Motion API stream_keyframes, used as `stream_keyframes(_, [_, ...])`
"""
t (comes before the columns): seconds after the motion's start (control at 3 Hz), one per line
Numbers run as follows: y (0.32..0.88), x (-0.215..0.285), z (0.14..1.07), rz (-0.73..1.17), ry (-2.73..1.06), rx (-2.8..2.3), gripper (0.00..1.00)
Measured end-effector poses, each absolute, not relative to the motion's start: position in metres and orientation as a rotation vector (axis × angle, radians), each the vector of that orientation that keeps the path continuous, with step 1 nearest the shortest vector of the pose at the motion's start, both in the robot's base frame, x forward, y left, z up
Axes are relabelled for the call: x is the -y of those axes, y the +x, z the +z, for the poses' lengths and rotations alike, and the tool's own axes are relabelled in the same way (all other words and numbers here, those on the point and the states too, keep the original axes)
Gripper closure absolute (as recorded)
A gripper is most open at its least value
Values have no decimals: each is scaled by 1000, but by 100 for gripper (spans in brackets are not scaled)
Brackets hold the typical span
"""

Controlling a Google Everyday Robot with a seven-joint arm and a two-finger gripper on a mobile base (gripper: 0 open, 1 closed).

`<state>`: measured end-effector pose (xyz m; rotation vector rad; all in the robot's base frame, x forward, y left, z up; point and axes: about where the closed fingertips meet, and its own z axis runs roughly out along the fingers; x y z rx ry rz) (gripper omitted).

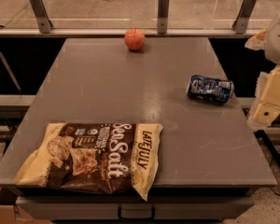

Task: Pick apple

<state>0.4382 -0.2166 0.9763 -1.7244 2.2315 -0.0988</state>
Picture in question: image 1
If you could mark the right metal railing bracket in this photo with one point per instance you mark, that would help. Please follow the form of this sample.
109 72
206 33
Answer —
240 24

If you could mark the grey drawer with handle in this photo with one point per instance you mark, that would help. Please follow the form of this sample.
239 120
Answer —
132 209

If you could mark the glass barrier panel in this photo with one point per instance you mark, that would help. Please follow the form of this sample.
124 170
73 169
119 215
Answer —
192 14

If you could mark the middle metal railing bracket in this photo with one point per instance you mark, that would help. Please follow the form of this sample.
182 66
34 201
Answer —
162 18

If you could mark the left metal railing bracket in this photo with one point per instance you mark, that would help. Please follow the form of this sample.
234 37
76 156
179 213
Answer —
42 18

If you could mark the red apple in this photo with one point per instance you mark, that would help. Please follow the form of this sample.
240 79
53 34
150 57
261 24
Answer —
134 39

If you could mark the blue crushed soda can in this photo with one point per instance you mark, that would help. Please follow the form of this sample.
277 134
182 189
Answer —
210 89

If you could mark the cardboard box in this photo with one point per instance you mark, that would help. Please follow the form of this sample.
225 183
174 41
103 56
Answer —
11 214

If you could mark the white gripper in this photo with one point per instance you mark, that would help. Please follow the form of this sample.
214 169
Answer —
278 42

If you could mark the metal railing bracket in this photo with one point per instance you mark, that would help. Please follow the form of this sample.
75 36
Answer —
162 18
240 24
42 18

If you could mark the Late July chips bag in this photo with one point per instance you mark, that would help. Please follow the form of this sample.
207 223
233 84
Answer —
106 158

